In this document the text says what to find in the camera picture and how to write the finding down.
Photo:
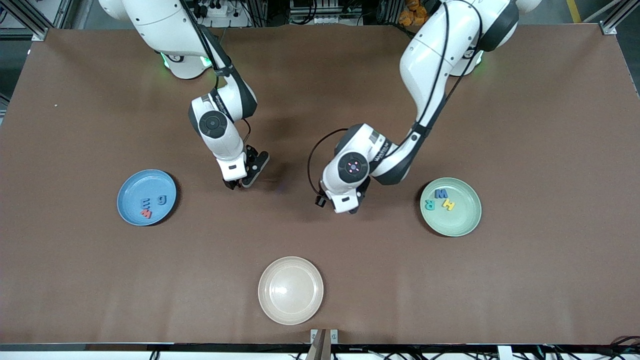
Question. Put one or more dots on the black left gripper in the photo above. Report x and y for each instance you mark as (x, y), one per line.
(320, 201)

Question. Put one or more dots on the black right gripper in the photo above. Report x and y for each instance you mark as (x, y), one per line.
(230, 185)

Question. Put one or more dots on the teal foam letter R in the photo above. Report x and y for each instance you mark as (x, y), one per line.
(429, 205)

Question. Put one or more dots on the blue foam letter g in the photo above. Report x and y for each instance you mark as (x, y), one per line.
(160, 200)

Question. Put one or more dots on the blue foam letter W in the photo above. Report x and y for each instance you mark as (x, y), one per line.
(441, 194)

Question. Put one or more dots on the yellow foam letter H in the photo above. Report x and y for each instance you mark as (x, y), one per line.
(448, 204)

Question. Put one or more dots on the dark blue foam letter m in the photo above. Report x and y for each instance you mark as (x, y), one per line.
(145, 202)

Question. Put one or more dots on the red foam letter m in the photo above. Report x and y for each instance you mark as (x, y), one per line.
(146, 214)

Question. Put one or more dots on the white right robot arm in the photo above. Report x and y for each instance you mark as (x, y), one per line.
(155, 20)

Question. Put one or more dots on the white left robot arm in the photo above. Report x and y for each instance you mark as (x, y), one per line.
(435, 50)

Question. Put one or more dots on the blue round plate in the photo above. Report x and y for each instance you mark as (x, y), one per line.
(135, 190)

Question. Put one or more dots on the pale green round plate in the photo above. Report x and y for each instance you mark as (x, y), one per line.
(457, 222)

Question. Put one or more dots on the beige round plate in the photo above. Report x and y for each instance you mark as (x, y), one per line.
(290, 290)

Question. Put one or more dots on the white power strip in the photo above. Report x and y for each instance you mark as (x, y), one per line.
(215, 10)

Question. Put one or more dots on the orange packets pile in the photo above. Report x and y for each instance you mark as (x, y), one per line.
(412, 12)

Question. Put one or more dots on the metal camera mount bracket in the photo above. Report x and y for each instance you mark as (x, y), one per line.
(316, 337)

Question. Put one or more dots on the black table edge rail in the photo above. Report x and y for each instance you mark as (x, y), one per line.
(200, 347)

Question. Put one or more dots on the small white edge bracket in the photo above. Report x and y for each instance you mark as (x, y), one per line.
(504, 352)

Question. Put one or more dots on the aluminium frame profile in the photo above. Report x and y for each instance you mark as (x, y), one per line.
(612, 25)
(30, 22)

